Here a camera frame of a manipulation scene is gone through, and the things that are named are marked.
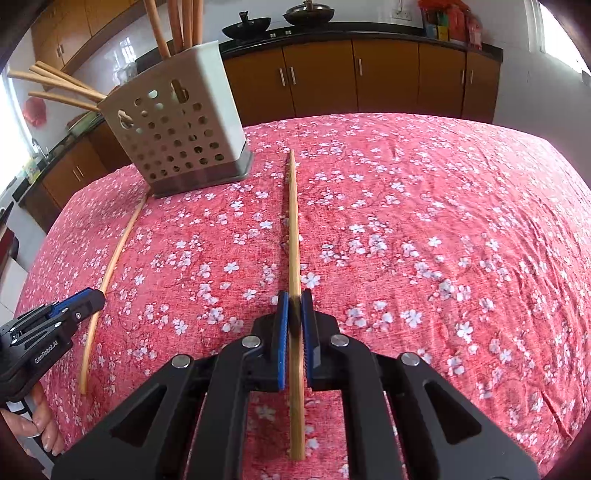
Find red floral tablecloth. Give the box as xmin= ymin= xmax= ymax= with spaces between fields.
xmin=14 ymin=113 xmax=591 ymax=480

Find bright window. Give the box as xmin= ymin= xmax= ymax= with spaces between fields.
xmin=538 ymin=0 xmax=591 ymax=86

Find large black wok with lid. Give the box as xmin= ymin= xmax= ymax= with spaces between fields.
xmin=283 ymin=0 xmax=335 ymax=26

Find brown sink base cabinet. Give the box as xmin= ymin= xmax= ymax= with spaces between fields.
xmin=21 ymin=122 xmax=130 ymax=232

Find white perforated chopstick holder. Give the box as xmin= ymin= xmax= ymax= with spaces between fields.
xmin=97 ymin=40 xmax=254 ymax=198

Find long brown base cabinet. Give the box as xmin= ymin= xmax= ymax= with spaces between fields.
xmin=219 ymin=38 xmax=502 ymax=126

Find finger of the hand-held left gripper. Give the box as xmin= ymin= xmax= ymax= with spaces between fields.
xmin=44 ymin=287 xmax=107 ymax=330

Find small black wok with lid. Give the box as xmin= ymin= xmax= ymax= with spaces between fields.
xmin=222 ymin=11 xmax=273 ymax=40

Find person's left hand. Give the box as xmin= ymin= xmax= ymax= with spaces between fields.
xmin=0 ymin=383 xmax=65 ymax=457

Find black gas stove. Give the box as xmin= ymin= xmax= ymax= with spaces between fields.
xmin=265 ymin=25 xmax=352 ymax=40

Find red plastic packages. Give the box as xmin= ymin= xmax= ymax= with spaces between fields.
xmin=418 ymin=0 xmax=483 ymax=49

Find brown wall cabinet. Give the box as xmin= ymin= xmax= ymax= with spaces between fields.
xmin=30 ymin=0 xmax=148 ymax=77

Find red hanging decoration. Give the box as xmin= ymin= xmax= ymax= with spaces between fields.
xmin=23 ymin=97 xmax=49 ymax=125

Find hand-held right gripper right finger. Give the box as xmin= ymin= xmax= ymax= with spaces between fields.
xmin=300 ymin=290 xmax=541 ymax=480

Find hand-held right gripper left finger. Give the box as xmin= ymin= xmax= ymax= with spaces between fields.
xmin=51 ymin=291 xmax=291 ymax=480

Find green yellow box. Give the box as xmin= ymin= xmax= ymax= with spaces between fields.
xmin=425 ymin=10 xmax=451 ymax=40

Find black kitchen countertop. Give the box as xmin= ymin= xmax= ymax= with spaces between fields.
xmin=136 ymin=25 xmax=504 ymax=63

